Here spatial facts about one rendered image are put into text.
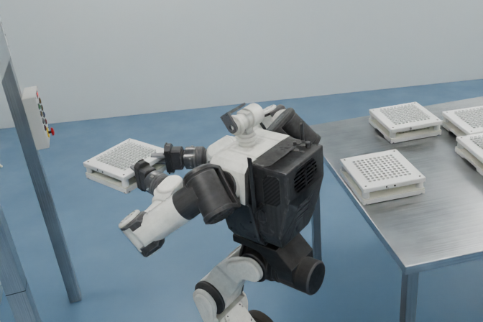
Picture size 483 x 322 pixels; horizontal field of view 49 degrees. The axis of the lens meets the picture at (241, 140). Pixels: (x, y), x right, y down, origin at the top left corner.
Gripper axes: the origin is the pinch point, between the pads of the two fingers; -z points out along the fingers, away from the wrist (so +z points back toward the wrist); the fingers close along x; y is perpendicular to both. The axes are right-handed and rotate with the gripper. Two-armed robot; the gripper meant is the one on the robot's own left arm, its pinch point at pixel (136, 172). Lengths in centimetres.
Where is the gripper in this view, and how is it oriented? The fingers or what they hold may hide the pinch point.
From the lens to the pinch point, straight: 202.1
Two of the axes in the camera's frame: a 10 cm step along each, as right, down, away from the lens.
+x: 0.8, 8.9, 4.5
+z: 6.9, 2.8, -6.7
